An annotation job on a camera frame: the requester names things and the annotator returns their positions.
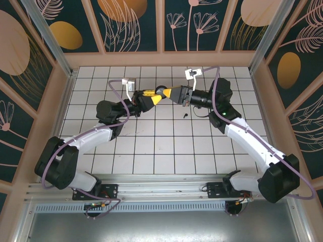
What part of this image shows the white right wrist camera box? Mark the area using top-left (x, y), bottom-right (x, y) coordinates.
top-left (185, 67), bottom-right (203, 89)

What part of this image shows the grey slotted cable duct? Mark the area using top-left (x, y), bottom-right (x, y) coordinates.
top-left (35, 201), bottom-right (228, 213)

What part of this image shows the black round controller board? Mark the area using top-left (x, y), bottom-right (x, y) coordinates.
top-left (84, 201), bottom-right (108, 219)
top-left (225, 200), bottom-right (244, 216)

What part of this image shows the aluminium frame post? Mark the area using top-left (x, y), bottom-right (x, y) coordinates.
top-left (248, 0), bottom-right (302, 74)
top-left (21, 0), bottom-right (76, 78)

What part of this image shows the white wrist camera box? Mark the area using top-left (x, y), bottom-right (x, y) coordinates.
top-left (185, 67), bottom-right (203, 89)
top-left (122, 77), bottom-right (137, 100)

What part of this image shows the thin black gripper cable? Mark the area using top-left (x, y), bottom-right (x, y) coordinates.
top-left (193, 105), bottom-right (211, 118)

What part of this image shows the grey metal panel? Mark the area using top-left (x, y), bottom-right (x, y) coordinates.
top-left (25, 213), bottom-right (301, 242)

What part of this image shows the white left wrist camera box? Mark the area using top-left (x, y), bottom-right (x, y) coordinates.
top-left (122, 77), bottom-right (137, 100)

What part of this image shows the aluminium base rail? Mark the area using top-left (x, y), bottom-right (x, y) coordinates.
top-left (25, 173), bottom-right (301, 202)

